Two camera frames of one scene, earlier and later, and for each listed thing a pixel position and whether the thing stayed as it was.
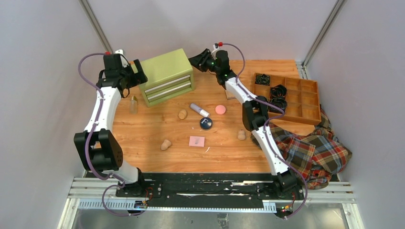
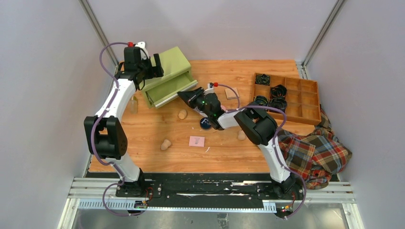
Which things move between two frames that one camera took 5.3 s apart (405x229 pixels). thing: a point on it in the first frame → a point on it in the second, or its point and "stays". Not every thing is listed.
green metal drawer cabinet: (168, 76) stays
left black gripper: (141, 77) → (156, 71)
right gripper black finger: (201, 61) → (195, 97)
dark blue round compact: (206, 123) stays
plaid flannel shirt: (315, 157) stays
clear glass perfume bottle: (133, 105) stays
